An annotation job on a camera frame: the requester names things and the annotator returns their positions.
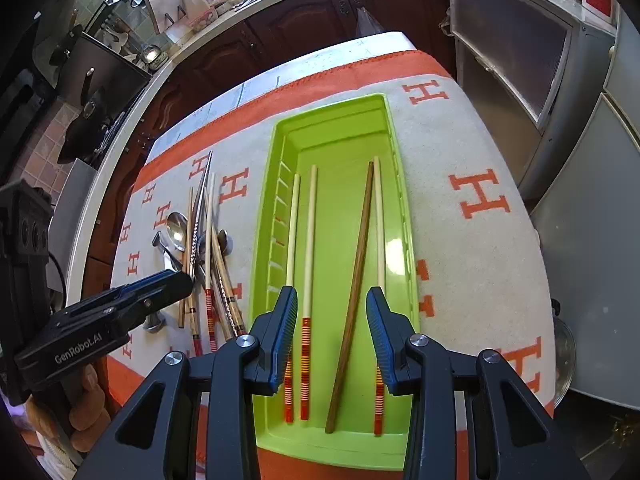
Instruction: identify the white red-striped chopstick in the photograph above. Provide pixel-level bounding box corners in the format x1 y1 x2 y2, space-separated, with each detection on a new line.
283 174 300 424
299 165 318 420

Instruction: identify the small steel spoon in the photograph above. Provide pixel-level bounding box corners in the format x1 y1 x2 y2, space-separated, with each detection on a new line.
142 312 166 334

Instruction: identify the long steel spoon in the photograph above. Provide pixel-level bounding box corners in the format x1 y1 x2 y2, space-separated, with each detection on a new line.
217 229 233 256

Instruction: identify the steel chopstick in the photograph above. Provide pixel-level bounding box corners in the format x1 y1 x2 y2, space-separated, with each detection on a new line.
189 151 213 281

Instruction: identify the bamboo chopstick red end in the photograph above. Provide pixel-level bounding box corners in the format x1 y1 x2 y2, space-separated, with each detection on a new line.
373 156 386 437

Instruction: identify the steel fork white handle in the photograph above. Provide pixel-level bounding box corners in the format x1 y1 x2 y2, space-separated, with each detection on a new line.
152 231 182 272

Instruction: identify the wooden-handled steel spoon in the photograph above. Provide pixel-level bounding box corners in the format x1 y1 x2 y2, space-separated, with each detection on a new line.
167 211 186 252

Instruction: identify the person's left hand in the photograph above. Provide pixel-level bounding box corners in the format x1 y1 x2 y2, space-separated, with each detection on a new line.
25 364 111 453

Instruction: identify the orange beige H-pattern cloth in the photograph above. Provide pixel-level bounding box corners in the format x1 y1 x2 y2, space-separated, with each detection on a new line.
105 49 559 480

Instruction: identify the green plastic utensil tray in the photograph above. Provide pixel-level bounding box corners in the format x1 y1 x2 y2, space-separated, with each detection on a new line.
250 93 418 470

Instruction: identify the black wok on stove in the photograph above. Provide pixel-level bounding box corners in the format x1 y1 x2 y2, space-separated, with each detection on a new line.
58 66 112 165

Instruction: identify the grey refrigerator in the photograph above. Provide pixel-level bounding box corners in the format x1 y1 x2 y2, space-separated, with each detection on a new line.
533 11 640 410

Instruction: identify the grey cabinet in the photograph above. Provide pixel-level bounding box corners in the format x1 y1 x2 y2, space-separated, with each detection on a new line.
449 0 615 202

